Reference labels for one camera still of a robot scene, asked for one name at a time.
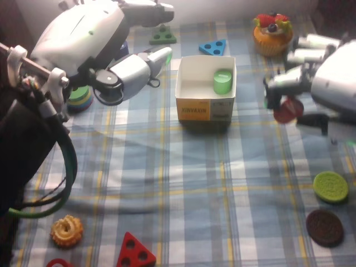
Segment brown sandwich cookie toy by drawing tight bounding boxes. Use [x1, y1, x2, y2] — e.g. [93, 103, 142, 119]
[305, 209, 345, 248]

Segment green triangle with holes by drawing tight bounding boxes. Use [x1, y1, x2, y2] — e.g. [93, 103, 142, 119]
[149, 24, 177, 45]

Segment green cylinder block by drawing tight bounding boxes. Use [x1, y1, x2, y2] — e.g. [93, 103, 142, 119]
[212, 68, 234, 95]

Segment red round disc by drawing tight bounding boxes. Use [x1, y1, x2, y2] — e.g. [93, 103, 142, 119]
[273, 96, 304, 125]

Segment green cable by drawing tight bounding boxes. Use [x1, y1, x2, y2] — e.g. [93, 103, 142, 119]
[8, 133, 78, 220]

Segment red round toy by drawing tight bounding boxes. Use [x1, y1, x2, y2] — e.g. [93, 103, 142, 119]
[45, 258, 73, 267]

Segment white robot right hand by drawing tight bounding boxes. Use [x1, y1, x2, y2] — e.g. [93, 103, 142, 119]
[263, 33, 356, 137]

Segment blue plaid tablecloth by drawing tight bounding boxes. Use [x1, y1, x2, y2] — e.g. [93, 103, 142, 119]
[8, 16, 356, 267]

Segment green sandwich cookie toy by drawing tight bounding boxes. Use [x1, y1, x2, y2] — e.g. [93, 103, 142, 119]
[313, 171, 349, 204]

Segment thin black cable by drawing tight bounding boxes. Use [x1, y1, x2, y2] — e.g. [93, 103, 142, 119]
[22, 166, 70, 208]

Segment strawberry toy cupcake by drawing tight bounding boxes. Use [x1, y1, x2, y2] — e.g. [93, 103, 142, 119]
[252, 11, 294, 58]

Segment rainbow ring stack toy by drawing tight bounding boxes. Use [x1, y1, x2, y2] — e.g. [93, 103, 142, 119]
[66, 85, 95, 113]

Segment blue triangle with holes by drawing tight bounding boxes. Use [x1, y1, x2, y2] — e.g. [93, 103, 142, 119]
[198, 39, 227, 56]

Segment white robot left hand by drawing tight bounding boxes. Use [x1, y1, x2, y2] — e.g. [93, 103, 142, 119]
[29, 0, 175, 106]

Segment white paper box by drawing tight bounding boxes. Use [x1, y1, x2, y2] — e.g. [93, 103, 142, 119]
[175, 55, 237, 123]

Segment red triangle with holes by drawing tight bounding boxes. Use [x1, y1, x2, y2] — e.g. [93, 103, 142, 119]
[116, 231, 157, 267]

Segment swirl butter cookie toy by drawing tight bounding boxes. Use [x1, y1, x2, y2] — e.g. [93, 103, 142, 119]
[50, 214, 84, 249]

